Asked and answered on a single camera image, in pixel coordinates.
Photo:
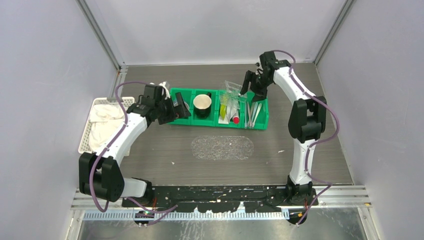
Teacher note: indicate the pink toothbrush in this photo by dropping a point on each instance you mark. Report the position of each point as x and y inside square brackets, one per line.
[248, 114]

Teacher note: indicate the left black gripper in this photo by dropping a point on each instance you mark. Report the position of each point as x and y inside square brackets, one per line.
[180, 111]

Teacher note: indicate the clear plastic bag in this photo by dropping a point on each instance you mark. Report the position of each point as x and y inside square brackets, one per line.
[231, 99]

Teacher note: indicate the yellow-green toothpaste tube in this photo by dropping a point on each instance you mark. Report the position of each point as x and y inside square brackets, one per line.
[224, 112]

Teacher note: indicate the pale blue toothbrush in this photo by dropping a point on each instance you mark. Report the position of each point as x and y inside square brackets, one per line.
[254, 112]

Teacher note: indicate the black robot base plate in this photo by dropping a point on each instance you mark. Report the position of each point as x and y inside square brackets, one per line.
[220, 198]

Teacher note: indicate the white red-cap toothpaste tube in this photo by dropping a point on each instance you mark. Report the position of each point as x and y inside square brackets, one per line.
[235, 118]

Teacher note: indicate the beige toothbrush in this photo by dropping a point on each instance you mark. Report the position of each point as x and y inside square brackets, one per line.
[251, 113]

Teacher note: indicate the white cloth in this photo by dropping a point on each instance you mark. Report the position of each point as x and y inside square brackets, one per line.
[105, 119]

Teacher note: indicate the green compartment bin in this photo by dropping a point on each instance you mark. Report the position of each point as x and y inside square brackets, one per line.
[188, 95]

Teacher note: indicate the light blue toothbrush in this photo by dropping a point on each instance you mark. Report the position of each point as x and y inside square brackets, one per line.
[246, 115]

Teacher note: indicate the white orange-print toothpaste tube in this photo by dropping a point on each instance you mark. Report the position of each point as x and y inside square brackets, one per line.
[223, 119]

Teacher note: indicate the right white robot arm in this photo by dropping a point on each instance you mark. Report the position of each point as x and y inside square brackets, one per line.
[307, 120]

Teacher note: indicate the blue mug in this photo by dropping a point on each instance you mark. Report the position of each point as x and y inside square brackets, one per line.
[184, 105]

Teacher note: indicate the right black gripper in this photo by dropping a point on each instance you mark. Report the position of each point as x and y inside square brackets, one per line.
[260, 95]

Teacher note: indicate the dark green mug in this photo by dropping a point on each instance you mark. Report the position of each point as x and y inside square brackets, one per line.
[202, 105]

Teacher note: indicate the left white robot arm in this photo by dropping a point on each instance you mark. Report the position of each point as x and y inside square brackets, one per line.
[99, 171]

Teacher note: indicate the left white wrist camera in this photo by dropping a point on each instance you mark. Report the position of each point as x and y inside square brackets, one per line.
[158, 91]

